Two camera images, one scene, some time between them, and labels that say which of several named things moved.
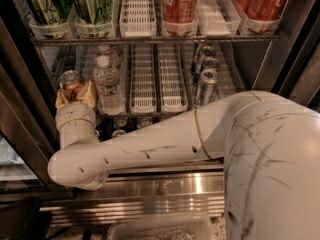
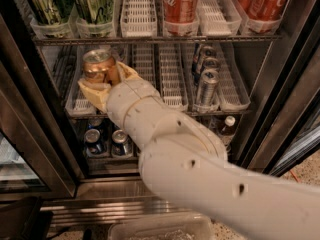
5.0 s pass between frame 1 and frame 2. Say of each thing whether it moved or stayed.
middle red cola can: stayed
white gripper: moved
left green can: stayed
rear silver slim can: stayed
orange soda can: moved
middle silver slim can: stayed
